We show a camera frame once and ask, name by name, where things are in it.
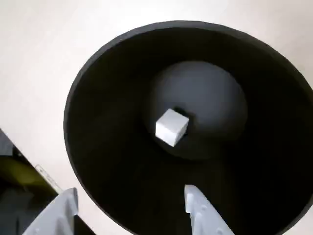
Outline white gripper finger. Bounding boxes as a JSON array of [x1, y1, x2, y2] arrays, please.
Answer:
[[184, 185, 233, 235], [23, 187, 79, 235]]

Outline black pot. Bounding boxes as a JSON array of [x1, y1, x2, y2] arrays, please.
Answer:
[[63, 20, 313, 235]]

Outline white cube block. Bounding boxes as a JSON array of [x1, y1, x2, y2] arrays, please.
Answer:
[[155, 109, 190, 147]]

